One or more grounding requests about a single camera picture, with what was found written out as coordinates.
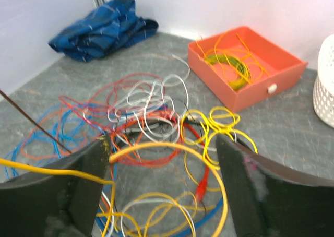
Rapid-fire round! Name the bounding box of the white thin wire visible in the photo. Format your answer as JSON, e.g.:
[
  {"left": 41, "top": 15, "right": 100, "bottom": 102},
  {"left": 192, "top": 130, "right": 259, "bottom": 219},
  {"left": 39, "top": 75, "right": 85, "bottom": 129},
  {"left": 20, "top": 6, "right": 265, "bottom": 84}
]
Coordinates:
[{"left": 82, "top": 54, "right": 191, "bottom": 144}]

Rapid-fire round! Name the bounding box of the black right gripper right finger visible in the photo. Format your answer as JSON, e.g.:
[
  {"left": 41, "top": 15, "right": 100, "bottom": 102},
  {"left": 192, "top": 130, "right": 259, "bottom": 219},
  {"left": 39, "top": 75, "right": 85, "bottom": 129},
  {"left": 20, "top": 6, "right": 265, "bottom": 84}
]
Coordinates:
[{"left": 216, "top": 135, "right": 333, "bottom": 236}]

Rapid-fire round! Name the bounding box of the orange thin wire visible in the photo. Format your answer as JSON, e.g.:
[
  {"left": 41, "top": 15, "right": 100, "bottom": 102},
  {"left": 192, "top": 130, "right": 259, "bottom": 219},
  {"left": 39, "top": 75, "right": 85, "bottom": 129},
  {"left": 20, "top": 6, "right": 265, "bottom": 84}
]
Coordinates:
[{"left": 20, "top": 109, "right": 183, "bottom": 167}]

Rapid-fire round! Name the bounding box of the blue ethernet cable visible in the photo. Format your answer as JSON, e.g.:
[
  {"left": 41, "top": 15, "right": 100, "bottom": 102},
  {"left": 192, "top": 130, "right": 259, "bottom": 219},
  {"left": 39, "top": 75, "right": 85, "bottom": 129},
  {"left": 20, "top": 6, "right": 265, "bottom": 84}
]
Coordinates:
[{"left": 95, "top": 197, "right": 224, "bottom": 237}]

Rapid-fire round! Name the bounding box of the yellow green wire coil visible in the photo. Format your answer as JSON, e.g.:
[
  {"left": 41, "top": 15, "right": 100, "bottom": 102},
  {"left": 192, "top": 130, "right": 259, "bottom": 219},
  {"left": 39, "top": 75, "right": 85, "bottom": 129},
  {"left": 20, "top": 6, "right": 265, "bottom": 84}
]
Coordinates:
[{"left": 203, "top": 53, "right": 252, "bottom": 91}]

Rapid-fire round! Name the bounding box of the rounded white perforated basket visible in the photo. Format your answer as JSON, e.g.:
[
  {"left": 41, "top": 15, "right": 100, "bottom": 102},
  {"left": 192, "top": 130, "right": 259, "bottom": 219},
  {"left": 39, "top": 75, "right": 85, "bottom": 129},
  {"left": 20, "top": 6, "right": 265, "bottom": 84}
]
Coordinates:
[{"left": 313, "top": 34, "right": 334, "bottom": 128}]

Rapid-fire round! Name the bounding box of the blue plaid cloth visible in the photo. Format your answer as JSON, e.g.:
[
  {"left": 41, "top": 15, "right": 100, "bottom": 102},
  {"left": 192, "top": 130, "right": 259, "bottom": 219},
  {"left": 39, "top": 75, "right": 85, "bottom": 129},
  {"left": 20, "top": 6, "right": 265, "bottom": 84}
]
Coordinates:
[{"left": 48, "top": 0, "right": 159, "bottom": 62}]

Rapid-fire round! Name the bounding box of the thick yellow ethernet cable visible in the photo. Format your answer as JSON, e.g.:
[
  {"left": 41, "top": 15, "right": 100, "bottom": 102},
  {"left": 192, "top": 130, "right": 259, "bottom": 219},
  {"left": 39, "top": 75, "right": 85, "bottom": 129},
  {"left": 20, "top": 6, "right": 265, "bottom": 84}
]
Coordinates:
[{"left": 109, "top": 141, "right": 229, "bottom": 237}]

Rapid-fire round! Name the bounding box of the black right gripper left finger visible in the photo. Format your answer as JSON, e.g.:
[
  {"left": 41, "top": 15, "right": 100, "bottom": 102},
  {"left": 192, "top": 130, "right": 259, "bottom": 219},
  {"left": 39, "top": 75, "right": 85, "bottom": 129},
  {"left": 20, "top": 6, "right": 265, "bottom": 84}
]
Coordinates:
[{"left": 0, "top": 132, "right": 112, "bottom": 237}]

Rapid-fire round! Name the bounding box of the thin yellow wire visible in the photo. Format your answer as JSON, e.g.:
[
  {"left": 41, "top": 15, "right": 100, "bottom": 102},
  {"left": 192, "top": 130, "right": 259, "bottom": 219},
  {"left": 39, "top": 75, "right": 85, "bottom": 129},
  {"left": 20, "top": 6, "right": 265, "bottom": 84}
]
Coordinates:
[{"left": 0, "top": 30, "right": 270, "bottom": 237}]

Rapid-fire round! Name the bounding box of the red ethernet cable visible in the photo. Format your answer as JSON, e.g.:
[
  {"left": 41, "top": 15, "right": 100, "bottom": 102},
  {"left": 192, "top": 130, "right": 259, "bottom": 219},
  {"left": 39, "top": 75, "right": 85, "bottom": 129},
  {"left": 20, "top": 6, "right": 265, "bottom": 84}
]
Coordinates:
[{"left": 180, "top": 119, "right": 210, "bottom": 203}]

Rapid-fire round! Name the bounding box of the red thin wire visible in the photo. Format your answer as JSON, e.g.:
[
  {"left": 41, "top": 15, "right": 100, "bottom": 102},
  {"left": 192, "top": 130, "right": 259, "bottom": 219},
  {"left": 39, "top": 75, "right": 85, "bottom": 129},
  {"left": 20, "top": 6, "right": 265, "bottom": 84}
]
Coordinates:
[{"left": 58, "top": 73, "right": 168, "bottom": 128}]

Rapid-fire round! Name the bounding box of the orange plastic box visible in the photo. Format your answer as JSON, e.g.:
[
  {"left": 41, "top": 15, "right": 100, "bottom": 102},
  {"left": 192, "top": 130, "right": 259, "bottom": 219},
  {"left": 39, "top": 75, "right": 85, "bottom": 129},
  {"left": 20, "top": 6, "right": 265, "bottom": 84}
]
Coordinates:
[{"left": 188, "top": 26, "right": 308, "bottom": 112}]

